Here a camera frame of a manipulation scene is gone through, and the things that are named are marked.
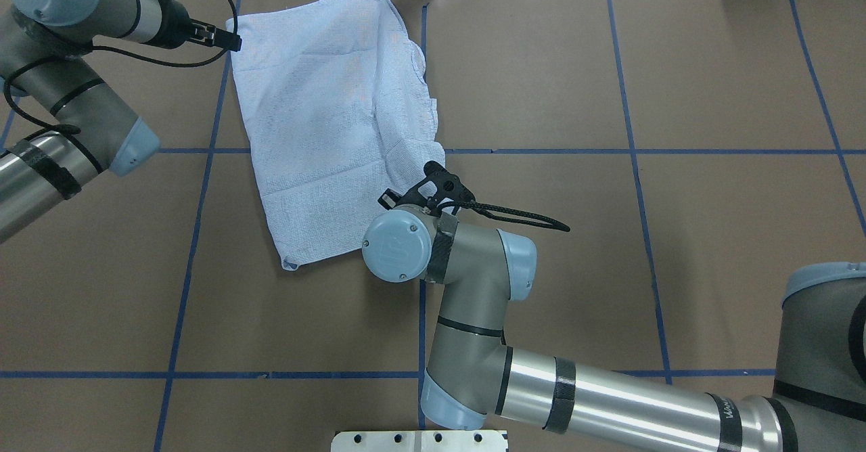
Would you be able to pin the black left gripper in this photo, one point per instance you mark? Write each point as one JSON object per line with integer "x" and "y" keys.
{"x": 177, "y": 26}

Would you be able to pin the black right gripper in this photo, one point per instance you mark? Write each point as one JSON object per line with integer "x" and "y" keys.
{"x": 388, "y": 199}

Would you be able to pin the blue striped button shirt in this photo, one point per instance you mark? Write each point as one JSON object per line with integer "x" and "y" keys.
{"x": 336, "y": 110}

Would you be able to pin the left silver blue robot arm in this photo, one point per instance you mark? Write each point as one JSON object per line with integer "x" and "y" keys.
{"x": 84, "y": 127}

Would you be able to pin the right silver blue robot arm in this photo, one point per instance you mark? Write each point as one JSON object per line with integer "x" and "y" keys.
{"x": 670, "y": 303}

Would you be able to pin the brown paper table cover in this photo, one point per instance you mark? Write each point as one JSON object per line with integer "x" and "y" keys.
{"x": 701, "y": 151}

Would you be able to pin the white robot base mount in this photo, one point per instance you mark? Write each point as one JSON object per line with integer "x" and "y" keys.
{"x": 421, "y": 440}

